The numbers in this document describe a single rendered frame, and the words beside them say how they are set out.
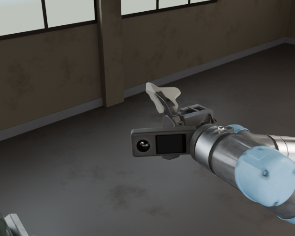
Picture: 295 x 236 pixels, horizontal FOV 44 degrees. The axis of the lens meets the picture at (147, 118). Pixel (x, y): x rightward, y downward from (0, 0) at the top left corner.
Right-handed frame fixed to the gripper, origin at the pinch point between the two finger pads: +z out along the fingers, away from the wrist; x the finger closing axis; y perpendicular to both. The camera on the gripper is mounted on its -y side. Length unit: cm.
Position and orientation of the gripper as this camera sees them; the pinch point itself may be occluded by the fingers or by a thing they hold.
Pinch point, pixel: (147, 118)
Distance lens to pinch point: 77.5
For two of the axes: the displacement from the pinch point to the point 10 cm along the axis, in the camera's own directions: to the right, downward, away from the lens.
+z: -4.4, -2.6, 8.6
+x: -1.0, -9.4, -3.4
